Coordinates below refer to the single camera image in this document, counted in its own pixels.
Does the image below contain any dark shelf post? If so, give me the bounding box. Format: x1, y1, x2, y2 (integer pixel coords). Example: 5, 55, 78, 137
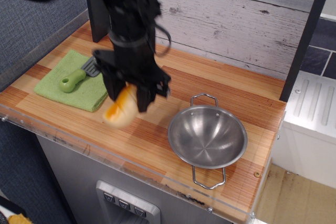
87, 0, 110, 42
279, 0, 326, 102

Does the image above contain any steel colander bowl with handles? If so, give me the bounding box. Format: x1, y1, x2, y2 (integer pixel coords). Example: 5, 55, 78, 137
167, 94, 248, 175

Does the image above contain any yellow object at corner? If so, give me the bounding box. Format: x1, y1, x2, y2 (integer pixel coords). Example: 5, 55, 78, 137
7, 214, 33, 224

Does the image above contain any toy bread loaf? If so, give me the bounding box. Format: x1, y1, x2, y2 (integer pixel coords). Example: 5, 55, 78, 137
103, 84, 139, 129

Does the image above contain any silver dispenser button panel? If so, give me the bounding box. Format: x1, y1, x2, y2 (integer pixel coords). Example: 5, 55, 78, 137
96, 180, 161, 223

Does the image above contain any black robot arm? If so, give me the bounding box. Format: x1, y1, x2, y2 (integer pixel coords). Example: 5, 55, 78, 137
93, 0, 171, 112

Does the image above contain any white appliance with ridged top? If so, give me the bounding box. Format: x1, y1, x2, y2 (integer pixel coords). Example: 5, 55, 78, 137
271, 71, 335, 188

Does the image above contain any dark right shelf post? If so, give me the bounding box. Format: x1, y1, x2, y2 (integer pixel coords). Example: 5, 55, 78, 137
279, 0, 326, 102

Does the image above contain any green handled grey spatula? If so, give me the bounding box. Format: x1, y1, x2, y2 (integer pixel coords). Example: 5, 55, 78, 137
58, 56, 100, 93

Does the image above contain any green folded cloth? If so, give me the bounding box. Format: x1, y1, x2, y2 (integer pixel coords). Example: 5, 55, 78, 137
34, 50, 108, 112

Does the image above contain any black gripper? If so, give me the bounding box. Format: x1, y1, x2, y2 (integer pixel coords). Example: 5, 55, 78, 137
93, 42, 171, 113

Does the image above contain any dark left shelf post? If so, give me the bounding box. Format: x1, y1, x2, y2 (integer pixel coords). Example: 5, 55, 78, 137
87, 0, 110, 42

